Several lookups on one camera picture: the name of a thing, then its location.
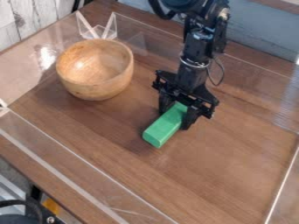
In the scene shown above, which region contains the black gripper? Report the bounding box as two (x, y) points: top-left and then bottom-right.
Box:
(152, 70), (221, 130)

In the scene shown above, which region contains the green rectangular block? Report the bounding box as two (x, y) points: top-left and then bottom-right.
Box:
(143, 102), (187, 148)

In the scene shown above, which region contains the brown wooden bowl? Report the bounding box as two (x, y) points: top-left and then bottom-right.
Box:
(56, 39), (135, 101)

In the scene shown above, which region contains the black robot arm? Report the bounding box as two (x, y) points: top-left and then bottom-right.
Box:
(148, 0), (230, 130)

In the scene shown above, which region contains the yellow label sticker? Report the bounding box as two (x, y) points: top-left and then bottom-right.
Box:
(42, 198), (62, 215)

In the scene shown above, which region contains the clear acrylic barrier wall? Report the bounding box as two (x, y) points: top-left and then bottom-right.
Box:
(0, 6), (299, 224)

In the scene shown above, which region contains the black metal mount with screw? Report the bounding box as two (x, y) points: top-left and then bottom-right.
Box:
(24, 185), (67, 224)

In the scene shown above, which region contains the black cable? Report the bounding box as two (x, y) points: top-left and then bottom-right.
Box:
(0, 199), (43, 220)

